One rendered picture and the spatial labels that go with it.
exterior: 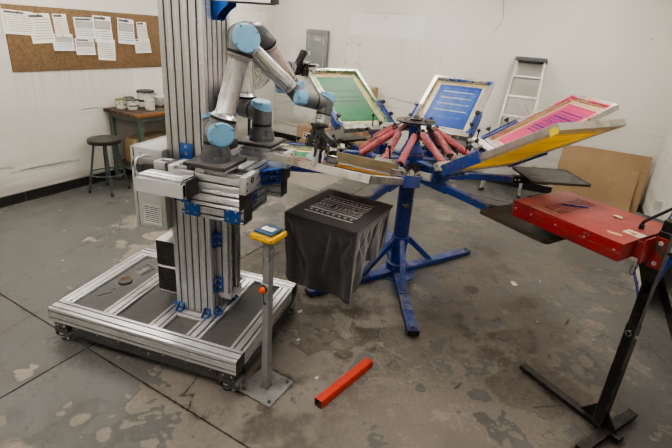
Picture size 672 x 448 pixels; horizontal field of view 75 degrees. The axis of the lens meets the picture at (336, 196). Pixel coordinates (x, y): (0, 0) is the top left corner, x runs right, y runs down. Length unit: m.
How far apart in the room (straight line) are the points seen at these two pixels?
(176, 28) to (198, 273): 1.34
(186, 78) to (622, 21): 5.25
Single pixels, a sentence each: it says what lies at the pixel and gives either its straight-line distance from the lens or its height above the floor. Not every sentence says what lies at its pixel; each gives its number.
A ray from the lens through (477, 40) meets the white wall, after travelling 6.60.
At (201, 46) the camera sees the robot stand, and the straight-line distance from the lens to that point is 2.31.
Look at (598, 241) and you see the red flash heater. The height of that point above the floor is 1.07.
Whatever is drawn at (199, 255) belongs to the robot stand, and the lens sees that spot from 2.66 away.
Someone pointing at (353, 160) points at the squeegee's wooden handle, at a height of 1.16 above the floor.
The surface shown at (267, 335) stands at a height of 0.37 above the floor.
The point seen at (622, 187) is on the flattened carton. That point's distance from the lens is 6.55.
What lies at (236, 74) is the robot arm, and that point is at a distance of 1.97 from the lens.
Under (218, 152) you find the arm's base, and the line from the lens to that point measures 2.15.
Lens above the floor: 1.87
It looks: 20 degrees down
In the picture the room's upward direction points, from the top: 4 degrees clockwise
